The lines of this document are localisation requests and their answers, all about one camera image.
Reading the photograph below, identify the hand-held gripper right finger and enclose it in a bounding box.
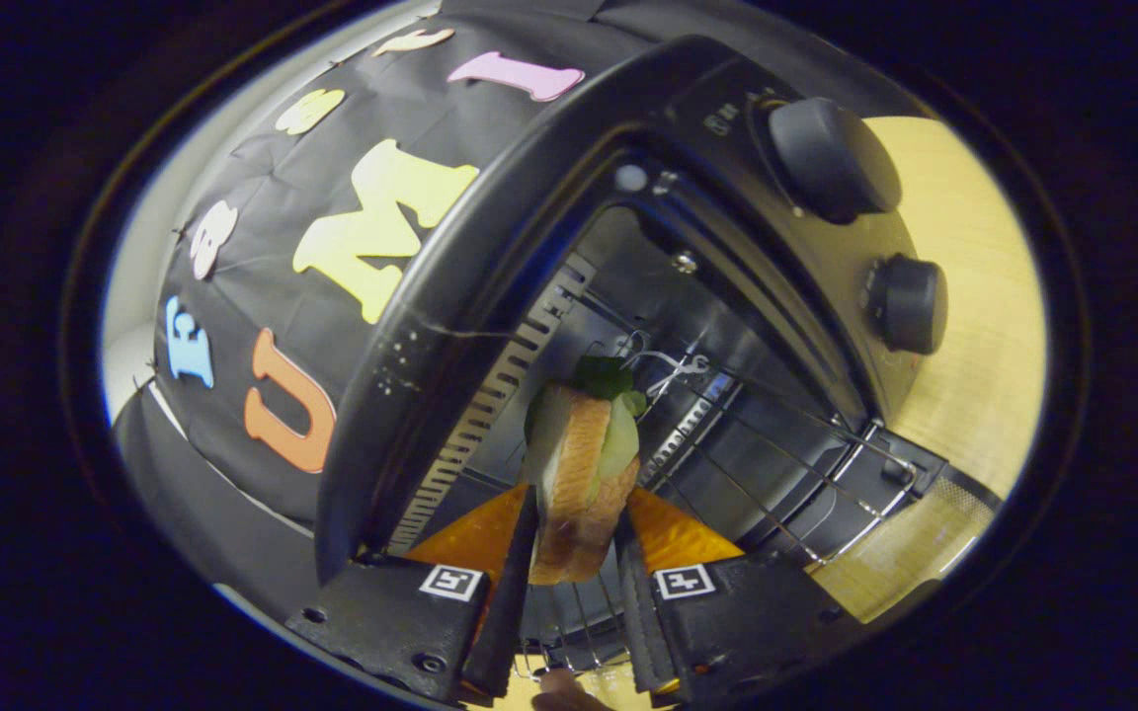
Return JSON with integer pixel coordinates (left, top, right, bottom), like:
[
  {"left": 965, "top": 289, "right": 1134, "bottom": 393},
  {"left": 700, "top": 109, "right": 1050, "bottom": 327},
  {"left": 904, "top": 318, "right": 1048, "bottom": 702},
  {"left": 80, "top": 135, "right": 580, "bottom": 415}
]
[{"left": 618, "top": 486, "right": 866, "bottom": 697}]

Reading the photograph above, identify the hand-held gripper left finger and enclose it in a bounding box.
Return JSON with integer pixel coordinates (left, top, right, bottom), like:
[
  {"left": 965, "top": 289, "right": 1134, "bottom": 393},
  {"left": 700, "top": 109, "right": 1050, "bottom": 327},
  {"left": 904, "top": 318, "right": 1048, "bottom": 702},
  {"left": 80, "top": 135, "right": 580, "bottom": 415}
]
[{"left": 284, "top": 484, "right": 540, "bottom": 704}]

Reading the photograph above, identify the toast sandwich with lettuce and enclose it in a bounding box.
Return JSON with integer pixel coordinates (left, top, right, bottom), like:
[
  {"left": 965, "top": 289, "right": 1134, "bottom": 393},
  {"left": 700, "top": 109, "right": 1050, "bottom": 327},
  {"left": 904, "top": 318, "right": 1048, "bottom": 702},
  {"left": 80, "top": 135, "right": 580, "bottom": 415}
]
[{"left": 524, "top": 355, "right": 649, "bottom": 586}]

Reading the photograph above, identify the black toaster oven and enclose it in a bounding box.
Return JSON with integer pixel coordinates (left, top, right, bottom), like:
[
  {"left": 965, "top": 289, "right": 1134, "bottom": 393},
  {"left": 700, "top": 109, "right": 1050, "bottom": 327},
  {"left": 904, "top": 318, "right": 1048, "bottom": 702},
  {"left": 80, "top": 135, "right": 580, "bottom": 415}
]
[{"left": 315, "top": 37, "right": 1001, "bottom": 692}]

